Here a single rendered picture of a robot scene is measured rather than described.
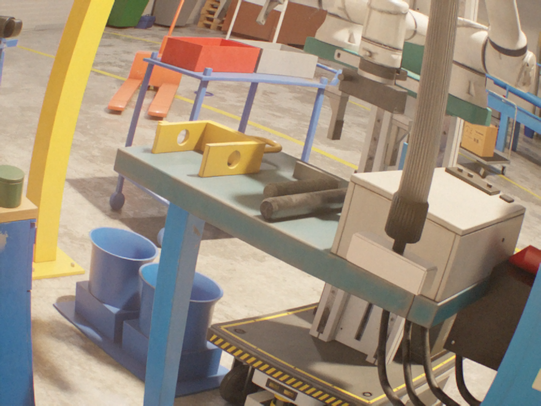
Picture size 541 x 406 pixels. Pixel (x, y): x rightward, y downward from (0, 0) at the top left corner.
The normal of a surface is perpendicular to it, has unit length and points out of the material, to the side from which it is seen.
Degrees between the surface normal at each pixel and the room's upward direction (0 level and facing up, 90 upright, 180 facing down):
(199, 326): 90
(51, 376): 0
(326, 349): 0
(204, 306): 117
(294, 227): 0
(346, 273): 90
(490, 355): 90
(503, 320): 90
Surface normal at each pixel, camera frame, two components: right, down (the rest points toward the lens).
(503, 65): -0.63, 0.65
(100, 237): 0.81, -0.12
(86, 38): 0.75, 0.36
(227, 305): 0.24, -0.93
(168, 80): 0.04, 0.29
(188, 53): -0.68, 0.05
